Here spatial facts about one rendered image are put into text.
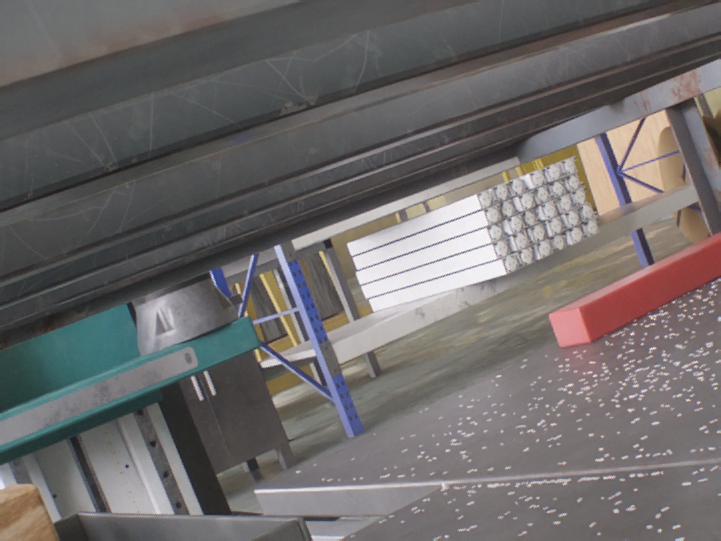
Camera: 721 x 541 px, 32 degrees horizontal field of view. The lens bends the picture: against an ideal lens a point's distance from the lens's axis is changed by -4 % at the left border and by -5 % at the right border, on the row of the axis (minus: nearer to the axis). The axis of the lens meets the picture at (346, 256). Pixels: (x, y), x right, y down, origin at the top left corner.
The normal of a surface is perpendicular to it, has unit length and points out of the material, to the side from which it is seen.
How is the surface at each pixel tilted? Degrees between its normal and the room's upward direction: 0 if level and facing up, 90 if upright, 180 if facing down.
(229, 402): 90
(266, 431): 90
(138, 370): 90
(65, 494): 90
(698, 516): 0
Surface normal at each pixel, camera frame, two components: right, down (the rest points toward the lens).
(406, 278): -0.80, 0.32
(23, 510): 0.48, -0.18
